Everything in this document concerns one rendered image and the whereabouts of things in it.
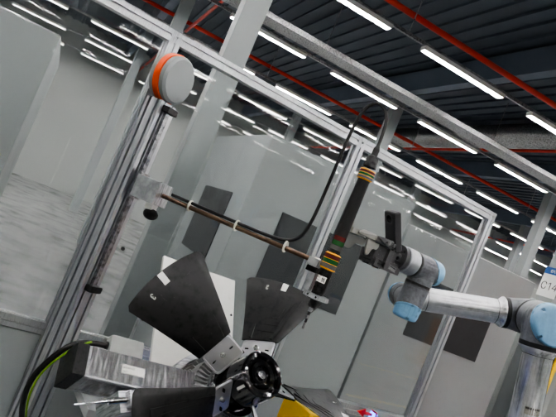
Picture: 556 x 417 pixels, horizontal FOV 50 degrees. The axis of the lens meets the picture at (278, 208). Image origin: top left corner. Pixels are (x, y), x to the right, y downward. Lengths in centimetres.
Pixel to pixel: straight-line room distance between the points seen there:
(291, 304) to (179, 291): 36
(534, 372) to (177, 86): 135
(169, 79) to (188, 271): 65
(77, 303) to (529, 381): 135
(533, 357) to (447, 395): 419
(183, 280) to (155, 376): 24
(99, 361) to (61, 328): 48
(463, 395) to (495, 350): 52
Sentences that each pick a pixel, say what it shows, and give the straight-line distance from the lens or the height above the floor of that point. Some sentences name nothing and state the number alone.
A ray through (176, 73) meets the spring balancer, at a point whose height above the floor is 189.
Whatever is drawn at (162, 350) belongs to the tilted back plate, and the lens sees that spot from 172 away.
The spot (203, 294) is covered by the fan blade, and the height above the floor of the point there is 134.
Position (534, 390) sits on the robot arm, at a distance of 190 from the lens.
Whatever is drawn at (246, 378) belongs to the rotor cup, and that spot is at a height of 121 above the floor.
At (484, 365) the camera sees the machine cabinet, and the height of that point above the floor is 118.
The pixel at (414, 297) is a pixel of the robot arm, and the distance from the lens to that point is 176.
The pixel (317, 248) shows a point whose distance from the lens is 240.
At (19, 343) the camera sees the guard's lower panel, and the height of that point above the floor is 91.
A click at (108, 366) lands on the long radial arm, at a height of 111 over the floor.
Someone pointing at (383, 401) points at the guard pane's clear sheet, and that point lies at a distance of 288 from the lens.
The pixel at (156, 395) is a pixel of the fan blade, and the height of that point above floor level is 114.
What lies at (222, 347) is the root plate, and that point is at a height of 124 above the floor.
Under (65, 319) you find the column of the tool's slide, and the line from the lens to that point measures 195.
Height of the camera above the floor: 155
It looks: 3 degrees up
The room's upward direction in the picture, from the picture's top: 23 degrees clockwise
